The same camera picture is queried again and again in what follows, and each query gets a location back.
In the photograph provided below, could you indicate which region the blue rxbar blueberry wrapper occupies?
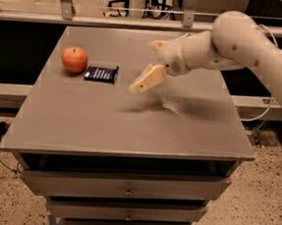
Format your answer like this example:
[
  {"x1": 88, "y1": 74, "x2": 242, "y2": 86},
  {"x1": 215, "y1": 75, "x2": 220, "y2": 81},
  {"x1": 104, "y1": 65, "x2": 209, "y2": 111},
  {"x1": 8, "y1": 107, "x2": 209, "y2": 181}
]
[{"x1": 84, "y1": 65, "x2": 119, "y2": 84}]

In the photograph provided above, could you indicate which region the grey metal railing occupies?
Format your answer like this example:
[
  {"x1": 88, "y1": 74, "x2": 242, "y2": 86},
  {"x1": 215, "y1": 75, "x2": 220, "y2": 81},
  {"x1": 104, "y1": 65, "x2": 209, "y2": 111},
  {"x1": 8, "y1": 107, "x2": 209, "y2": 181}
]
[{"x1": 0, "y1": 0, "x2": 282, "y2": 37}]

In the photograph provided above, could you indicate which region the white cable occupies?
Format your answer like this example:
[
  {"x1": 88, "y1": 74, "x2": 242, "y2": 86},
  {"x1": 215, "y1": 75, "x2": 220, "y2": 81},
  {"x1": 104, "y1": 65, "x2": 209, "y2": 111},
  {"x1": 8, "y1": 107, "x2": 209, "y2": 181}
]
[{"x1": 239, "y1": 23, "x2": 282, "y2": 125}]

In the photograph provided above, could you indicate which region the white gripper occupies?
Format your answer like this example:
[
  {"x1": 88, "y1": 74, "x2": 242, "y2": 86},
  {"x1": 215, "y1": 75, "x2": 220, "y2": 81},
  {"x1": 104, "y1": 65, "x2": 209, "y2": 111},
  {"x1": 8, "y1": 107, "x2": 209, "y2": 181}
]
[{"x1": 129, "y1": 37, "x2": 189, "y2": 94}]

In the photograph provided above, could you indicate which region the grey drawer cabinet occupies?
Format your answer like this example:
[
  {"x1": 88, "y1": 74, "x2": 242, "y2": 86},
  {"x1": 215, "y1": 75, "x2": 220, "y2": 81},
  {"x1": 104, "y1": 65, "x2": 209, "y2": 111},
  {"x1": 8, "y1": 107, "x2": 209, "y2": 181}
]
[{"x1": 0, "y1": 16, "x2": 266, "y2": 225}]

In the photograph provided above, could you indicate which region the middle grey drawer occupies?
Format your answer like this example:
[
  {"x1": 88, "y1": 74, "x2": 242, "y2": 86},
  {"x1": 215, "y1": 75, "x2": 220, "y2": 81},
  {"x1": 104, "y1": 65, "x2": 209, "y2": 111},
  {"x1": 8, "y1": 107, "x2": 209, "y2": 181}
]
[{"x1": 46, "y1": 200, "x2": 206, "y2": 222}]

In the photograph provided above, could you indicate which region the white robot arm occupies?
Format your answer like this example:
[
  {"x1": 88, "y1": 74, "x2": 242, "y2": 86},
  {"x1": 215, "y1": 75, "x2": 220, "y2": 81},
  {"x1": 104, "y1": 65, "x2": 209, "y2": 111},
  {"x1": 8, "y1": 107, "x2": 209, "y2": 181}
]
[{"x1": 129, "y1": 11, "x2": 282, "y2": 106}]

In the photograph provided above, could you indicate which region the red apple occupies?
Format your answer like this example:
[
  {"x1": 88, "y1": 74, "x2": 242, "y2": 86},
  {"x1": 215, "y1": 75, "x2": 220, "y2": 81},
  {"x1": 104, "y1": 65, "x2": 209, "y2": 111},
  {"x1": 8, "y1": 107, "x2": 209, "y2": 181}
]
[{"x1": 61, "y1": 46, "x2": 88, "y2": 74}]

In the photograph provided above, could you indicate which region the top grey drawer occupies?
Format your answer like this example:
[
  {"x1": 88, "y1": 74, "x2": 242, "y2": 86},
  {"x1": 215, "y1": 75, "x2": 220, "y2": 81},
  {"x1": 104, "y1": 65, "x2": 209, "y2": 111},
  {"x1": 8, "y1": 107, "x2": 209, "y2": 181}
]
[{"x1": 21, "y1": 170, "x2": 231, "y2": 200}]

